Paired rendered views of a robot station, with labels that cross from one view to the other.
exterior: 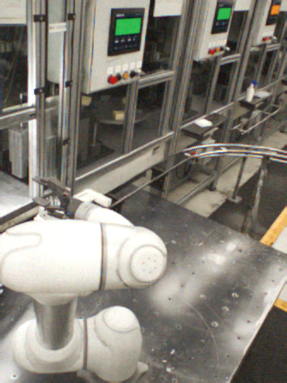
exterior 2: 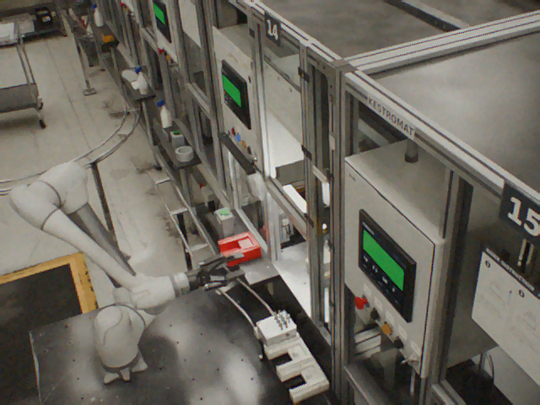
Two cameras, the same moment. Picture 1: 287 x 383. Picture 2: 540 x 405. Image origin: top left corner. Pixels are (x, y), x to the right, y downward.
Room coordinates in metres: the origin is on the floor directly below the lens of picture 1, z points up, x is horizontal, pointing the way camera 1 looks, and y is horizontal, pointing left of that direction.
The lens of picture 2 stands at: (2.56, -0.93, 2.70)
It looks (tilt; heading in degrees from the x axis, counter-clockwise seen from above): 35 degrees down; 130
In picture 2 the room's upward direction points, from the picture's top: 5 degrees counter-clockwise
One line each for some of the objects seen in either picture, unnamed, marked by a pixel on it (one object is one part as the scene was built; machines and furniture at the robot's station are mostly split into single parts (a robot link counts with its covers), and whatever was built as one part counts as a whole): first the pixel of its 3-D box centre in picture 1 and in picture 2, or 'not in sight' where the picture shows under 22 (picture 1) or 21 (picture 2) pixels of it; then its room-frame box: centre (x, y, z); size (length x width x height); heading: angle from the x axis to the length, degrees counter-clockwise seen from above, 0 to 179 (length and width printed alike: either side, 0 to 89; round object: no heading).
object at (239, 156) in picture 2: not in sight; (236, 150); (1.01, 0.74, 1.37); 0.36 x 0.04 x 0.04; 151
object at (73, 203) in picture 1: (71, 207); (197, 278); (1.20, 0.24, 1.12); 0.09 x 0.07 x 0.08; 61
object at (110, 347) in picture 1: (114, 339); (115, 332); (0.90, 0.02, 0.85); 0.18 x 0.16 x 0.22; 103
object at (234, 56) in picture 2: not in sight; (262, 91); (1.07, 0.86, 1.60); 0.42 x 0.29 x 0.46; 151
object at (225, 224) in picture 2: not in sight; (227, 222); (0.93, 0.71, 0.97); 0.08 x 0.08 x 0.12; 61
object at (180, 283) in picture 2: (87, 215); (179, 284); (1.16, 0.18, 1.12); 0.09 x 0.06 x 0.09; 151
